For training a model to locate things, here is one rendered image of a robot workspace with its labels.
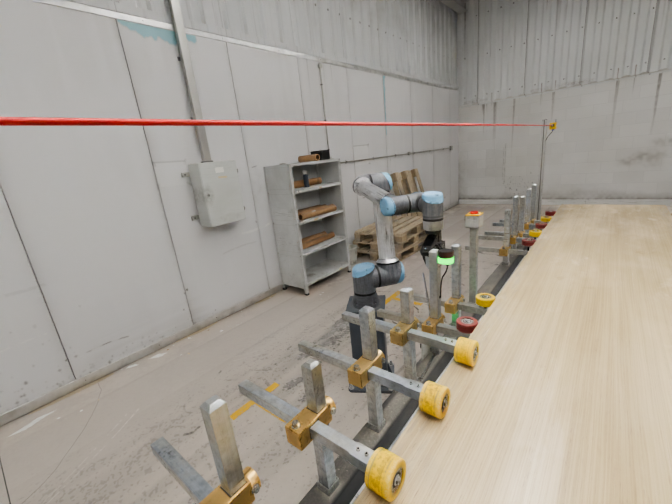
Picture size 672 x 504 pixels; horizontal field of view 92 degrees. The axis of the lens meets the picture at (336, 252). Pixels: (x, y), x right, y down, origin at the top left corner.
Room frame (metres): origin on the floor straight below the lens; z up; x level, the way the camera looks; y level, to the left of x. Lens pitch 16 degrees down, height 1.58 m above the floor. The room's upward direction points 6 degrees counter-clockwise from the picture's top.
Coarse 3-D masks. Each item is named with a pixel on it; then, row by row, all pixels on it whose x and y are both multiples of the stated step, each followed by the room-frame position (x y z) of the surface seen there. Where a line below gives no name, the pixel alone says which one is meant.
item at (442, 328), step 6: (378, 312) 1.39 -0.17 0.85; (384, 312) 1.37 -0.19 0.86; (390, 312) 1.36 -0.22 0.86; (396, 312) 1.35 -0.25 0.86; (390, 318) 1.34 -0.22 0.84; (396, 318) 1.32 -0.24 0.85; (420, 318) 1.28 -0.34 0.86; (420, 324) 1.25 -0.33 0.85; (438, 324) 1.21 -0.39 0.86; (444, 324) 1.20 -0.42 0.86; (438, 330) 1.20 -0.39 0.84; (444, 330) 1.18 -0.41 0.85; (450, 330) 1.16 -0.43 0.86; (456, 330) 1.15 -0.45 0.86; (456, 336) 1.15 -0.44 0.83; (462, 336) 1.13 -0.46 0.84; (468, 336) 1.12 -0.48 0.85
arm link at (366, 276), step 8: (360, 264) 2.06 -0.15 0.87; (368, 264) 2.04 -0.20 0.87; (352, 272) 2.02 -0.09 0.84; (360, 272) 1.96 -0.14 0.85; (368, 272) 1.95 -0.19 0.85; (376, 272) 1.98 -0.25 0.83; (360, 280) 1.96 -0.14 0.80; (368, 280) 1.95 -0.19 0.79; (376, 280) 1.96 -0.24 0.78; (360, 288) 1.96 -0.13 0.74; (368, 288) 1.95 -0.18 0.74
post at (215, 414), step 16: (208, 400) 0.50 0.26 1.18; (208, 416) 0.48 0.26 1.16; (224, 416) 0.50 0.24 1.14; (208, 432) 0.49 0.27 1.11; (224, 432) 0.49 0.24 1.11; (224, 448) 0.49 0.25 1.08; (224, 464) 0.48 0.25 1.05; (240, 464) 0.50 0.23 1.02; (224, 480) 0.48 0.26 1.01; (240, 480) 0.50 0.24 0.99
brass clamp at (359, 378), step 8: (360, 360) 0.86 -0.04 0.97; (368, 360) 0.86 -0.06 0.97; (376, 360) 0.86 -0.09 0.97; (384, 360) 0.88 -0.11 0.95; (352, 368) 0.83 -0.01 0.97; (360, 368) 0.83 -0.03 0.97; (368, 368) 0.83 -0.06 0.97; (352, 376) 0.82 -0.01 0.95; (360, 376) 0.80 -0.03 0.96; (352, 384) 0.82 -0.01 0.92; (360, 384) 0.80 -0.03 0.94
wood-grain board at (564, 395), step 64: (576, 256) 1.70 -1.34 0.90; (640, 256) 1.60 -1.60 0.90; (512, 320) 1.11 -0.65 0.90; (576, 320) 1.06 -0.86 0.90; (640, 320) 1.02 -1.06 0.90; (448, 384) 0.80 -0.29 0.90; (512, 384) 0.77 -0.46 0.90; (576, 384) 0.75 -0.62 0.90; (640, 384) 0.72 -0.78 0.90; (448, 448) 0.59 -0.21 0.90; (512, 448) 0.57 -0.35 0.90; (576, 448) 0.56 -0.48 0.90; (640, 448) 0.54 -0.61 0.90
